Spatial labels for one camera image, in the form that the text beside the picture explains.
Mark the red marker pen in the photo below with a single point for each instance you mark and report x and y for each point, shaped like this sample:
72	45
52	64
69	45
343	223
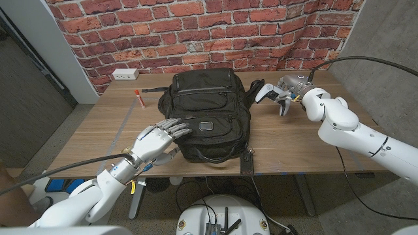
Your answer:
139	99

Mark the blue flat object on floor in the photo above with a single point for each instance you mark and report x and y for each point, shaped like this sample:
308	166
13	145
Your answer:
57	185

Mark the black leather luggage tag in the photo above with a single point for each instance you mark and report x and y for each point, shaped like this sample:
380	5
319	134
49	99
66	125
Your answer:
247	164

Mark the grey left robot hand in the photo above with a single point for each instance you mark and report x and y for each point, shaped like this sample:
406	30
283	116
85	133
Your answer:
153	142

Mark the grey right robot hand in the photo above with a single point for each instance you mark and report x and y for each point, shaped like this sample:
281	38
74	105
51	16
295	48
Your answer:
297	83

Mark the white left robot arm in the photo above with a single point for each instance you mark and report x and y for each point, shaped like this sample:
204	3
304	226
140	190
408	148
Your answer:
85	202

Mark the white robot base with antennas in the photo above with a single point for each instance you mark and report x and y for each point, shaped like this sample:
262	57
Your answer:
225	209

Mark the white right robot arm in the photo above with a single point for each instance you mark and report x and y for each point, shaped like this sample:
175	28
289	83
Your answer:
359	137

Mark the white power strip box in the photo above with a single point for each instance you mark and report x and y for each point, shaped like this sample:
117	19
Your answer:
125	74

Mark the white game controller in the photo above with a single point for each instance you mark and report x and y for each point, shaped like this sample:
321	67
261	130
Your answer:
266	91

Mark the red brick print backdrop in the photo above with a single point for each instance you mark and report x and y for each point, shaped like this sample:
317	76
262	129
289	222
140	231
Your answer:
196	32

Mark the black fabric backpack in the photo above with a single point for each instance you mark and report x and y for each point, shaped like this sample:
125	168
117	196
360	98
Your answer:
209	98

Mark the white table leg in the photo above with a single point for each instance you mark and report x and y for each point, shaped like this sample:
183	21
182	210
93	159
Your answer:
136	202
305	196

